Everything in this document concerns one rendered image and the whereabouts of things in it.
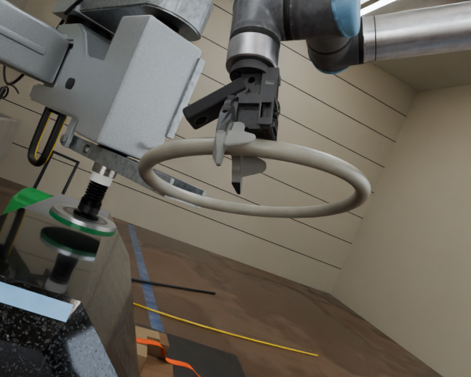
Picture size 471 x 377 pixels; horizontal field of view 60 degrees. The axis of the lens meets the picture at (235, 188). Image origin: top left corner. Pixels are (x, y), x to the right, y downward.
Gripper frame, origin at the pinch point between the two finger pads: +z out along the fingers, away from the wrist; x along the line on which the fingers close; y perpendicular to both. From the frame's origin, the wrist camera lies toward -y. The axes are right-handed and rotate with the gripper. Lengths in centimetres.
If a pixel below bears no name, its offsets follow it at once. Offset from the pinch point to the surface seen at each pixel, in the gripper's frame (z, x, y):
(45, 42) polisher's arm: -73, 60, -99
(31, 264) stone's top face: 15, 22, -49
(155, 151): -6.0, 3.1, -14.3
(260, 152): -5.1, -0.3, 5.3
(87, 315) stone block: 24.3, 20.9, -31.7
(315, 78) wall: -350, 539, -17
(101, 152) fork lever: -22, 47, -54
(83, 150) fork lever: -24, 52, -64
